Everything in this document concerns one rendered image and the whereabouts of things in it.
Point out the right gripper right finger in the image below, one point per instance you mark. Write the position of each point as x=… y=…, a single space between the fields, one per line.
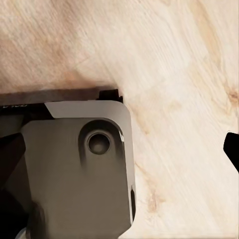
x=231 y=148

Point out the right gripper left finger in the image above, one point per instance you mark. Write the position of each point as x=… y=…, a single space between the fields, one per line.
x=12 y=148

